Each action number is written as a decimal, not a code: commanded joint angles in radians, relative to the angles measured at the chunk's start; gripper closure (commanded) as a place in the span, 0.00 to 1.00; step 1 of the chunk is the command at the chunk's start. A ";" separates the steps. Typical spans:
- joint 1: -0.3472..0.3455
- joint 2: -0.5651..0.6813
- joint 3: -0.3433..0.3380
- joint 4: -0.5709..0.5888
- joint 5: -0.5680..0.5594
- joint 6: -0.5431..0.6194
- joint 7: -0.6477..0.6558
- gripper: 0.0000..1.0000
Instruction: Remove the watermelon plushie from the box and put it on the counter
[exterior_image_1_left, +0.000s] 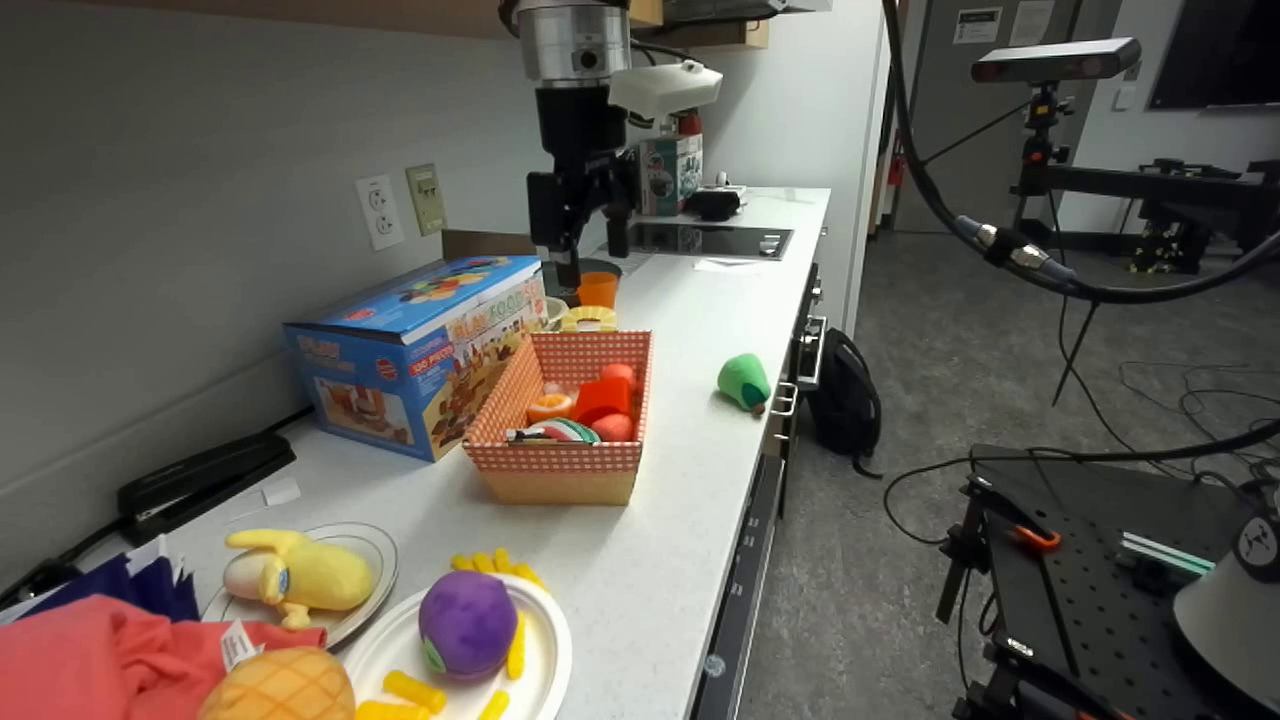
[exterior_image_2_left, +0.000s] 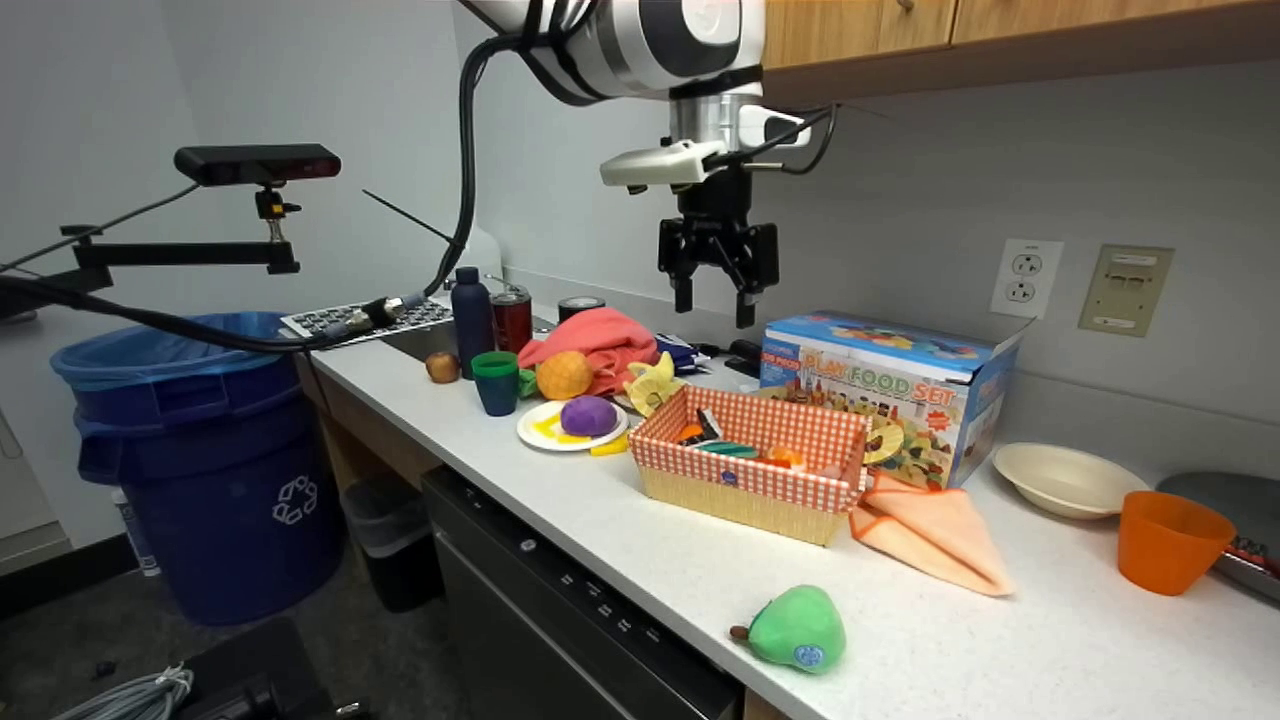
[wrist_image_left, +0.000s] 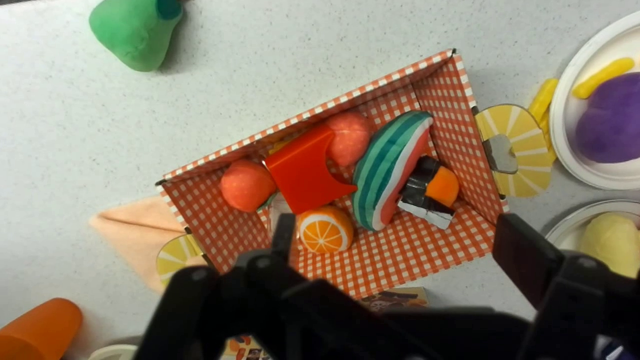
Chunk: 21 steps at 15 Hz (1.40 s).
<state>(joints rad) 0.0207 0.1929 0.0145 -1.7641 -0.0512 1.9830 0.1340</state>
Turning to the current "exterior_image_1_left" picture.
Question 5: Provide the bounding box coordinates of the dark wall screen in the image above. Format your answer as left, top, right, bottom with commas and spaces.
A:
1147, 0, 1280, 112

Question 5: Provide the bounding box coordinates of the orange checkered basket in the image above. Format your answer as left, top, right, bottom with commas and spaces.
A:
461, 329, 655, 507

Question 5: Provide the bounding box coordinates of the black small device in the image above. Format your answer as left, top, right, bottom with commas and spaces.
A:
684, 186, 747, 222

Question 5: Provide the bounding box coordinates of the yellow toy ring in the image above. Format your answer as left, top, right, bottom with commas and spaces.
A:
559, 304, 620, 335

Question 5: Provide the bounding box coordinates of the teal printed carton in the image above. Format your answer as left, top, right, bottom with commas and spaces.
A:
639, 132, 704, 218

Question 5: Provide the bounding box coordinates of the blue toy food box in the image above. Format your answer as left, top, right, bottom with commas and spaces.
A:
282, 254, 549, 464

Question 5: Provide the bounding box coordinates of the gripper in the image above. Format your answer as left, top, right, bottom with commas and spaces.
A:
526, 86, 642, 292

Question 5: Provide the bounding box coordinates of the pineapple plushie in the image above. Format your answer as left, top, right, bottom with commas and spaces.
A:
196, 645, 357, 720

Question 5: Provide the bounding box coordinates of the white wall socket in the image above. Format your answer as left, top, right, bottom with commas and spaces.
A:
354, 174, 407, 252

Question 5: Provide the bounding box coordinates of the grey door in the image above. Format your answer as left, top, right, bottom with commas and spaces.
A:
893, 0, 1127, 234

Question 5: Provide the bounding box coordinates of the beige wall switch plate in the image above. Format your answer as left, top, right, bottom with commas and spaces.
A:
404, 162, 449, 238

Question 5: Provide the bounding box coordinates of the green avocado plushie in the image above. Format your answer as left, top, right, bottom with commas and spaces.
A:
716, 352, 773, 417

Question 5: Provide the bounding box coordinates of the bunch of yellow toy fries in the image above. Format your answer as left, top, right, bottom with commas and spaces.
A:
449, 547, 550, 592

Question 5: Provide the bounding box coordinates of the dark blue cloth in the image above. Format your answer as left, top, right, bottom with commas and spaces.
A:
18, 544, 202, 624

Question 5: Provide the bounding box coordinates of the watermelon plushie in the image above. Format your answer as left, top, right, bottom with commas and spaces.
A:
505, 417, 602, 445

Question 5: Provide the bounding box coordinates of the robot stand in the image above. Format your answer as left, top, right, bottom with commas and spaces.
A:
934, 445, 1280, 720

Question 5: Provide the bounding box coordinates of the purple plushie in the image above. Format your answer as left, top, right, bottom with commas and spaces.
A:
417, 569, 520, 684

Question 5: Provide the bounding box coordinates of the black floor cable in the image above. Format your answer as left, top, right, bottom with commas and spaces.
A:
1117, 358, 1280, 481

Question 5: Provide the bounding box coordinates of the yellow banana plushie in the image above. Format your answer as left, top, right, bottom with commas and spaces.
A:
222, 528, 377, 630

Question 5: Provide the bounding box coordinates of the green flat bar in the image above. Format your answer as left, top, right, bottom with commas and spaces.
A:
1117, 529, 1217, 582

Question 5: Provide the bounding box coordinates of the black stapler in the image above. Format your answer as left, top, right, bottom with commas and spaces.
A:
116, 431, 298, 547

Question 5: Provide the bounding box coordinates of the dark bowl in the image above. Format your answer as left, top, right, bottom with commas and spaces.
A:
542, 257, 624, 307

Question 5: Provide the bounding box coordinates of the wooden wall cabinet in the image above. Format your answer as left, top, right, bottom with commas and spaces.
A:
628, 0, 772, 52

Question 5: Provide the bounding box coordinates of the black backpack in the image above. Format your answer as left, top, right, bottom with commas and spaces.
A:
804, 327, 885, 480

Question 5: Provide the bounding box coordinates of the clear glass plate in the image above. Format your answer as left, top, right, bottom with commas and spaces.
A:
199, 521, 400, 652

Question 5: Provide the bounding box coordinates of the camera on tripod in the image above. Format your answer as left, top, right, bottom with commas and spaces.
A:
922, 36, 1144, 407

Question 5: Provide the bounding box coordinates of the red cloth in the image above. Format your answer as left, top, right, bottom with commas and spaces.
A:
0, 594, 329, 720

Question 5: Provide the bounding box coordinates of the white paper plate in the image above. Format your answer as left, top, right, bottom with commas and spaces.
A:
339, 571, 574, 720

